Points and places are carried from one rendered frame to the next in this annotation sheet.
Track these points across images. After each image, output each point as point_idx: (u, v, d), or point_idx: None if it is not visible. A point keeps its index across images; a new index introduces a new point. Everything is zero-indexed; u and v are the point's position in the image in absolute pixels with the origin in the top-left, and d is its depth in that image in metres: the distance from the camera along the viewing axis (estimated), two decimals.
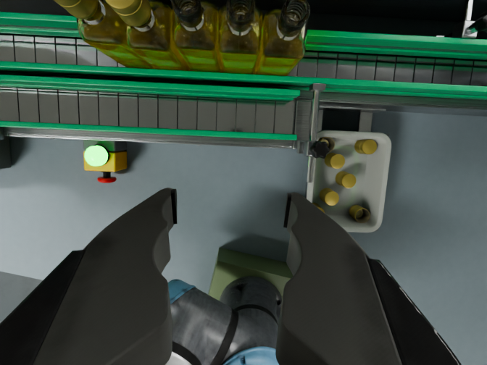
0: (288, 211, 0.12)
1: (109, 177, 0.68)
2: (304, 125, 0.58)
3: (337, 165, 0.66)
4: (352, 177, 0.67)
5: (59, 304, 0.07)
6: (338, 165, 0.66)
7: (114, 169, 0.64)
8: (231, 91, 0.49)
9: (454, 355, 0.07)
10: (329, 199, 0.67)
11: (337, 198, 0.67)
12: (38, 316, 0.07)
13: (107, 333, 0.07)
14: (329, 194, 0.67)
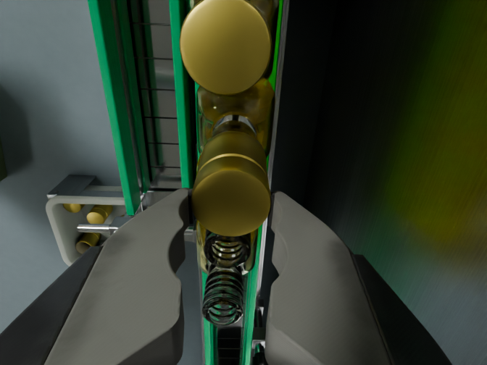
0: (272, 210, 0.12)
1: None
2: None
3: (227, 222, 0.12)
4: None
5: (75, 299, 0.07)
6: (235, 224, 0.13)
7: None
8: (178, 134, 0.33)
9: (436, 345, 0.07)
10: (93, 216, 0.57)
11: (96, 224, 0.58)
12: (55, 309, 0.07)
13: (120, 330, 0.07)
14: (99, 216, 0.57)
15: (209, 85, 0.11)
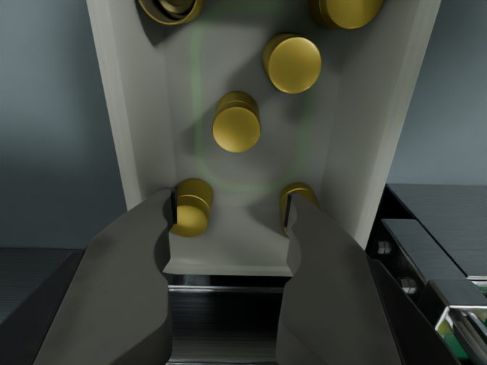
0: (288, 211, 0.12)
1: None
2: None
3: None
4: (226, 142, 0.21)
5: (59, 304, 0.07)
6: None
7: None
8: None
9: (454, 355, 0.07)
10: (305, 62, 0.18)
11: (275, 66, 0.18)
12: (38, 316, 0.07)
13: (107, 333, 0.07)
14: (304, 82, 0.19)
15: None
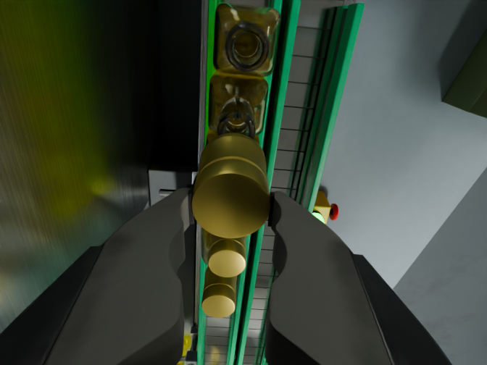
0: (271, 210, 0.12)
1: (332, 209, 0.68)
2: None
3: None
4: (215, 224, 0.13)
5: (75, 299, 0.07)
6: None
7: (328, 207, 0.64)
8: (284, 98, 0.39)
9: (436, 345, 0.07)
10: None
11: None
12: (55, 309, 0.07)
13: (120, 330, 0.07)
14: None
15: (235, 253, 0.25)
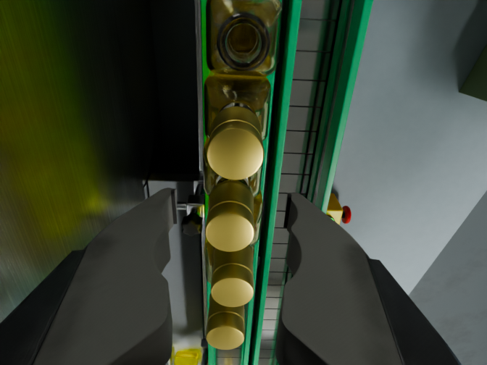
0: (288, 211, 0.12)
1: (344, 212, 0.64)
2: None
3: (231, 224, 0.19)
4: (223, 168, 0.17)
5: (59, 304, 0.07)
6: (226, 222, 0.19)
7: (340, 211, 0.60)
8: (289, 98, 0.35)
9: (454, 355, 0.07)
10: None
11: None
12: (38, 316, 0.07)
13: (107, 333, 0.07)
14: None
15: (240, 281, 0.22)
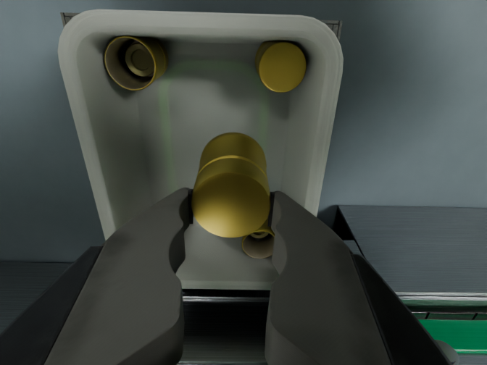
0: (271, 210, 0.12)
1: None
2: None
3: None
4: None
5: (75, 299, 0.07)
6: None
7: None
8: None
9: (436, 345, 0.07)
10: (246, 203, 0.12)
11: (201, 208, 0.12)
12: (55, 309, 0.07)
13: (120, 330, 0.07)
14: (247, 226, 0.13)
15: None
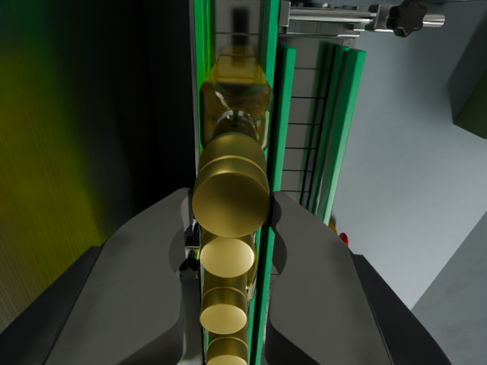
0: (271, 210, 0.12)
1: (341, 239, 0.65)
2: None
3: (225, 312, 0.20)
4: (216, 269, 0.18)
5: (75, 299, 0.07)
6: (219, 311, 0.20)
7: None
8: (283, 150, 0.36)
9: (436, 345, 0.07)
10: (246, 203, 0.12)
11: (201, 208, 0.12)
12: (55, 309, 0.07)
13: (120, 330, 0.07)
14: (247, 226, 0.13)
15: (235, 358, 0.23)
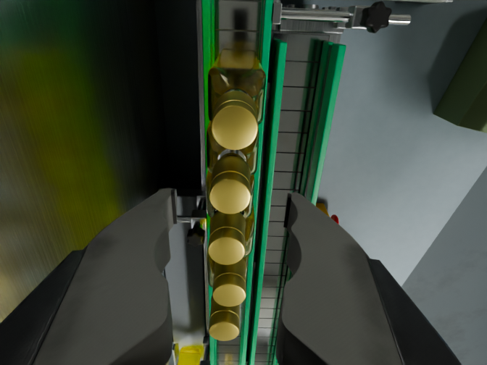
0: (288, 211, 0.12)
1: (333, 220, 0.71)
2: None
3: (227, 245, 0.26)
4: (222, 206, 0.24)
5: (59, 304, 0.07)
6: (224, 243, 0.26)
7: None
8: (277, 131, 0.42)
9: (454, 355, 0.07)
10: (243, 125, 0.21)
11: (217, 128, 0.21)
12: (38, 316, 0.07)
13: (107, 333, 0.07)
14: (244, 141, 0.21)
15: (235, 287, 0.29)
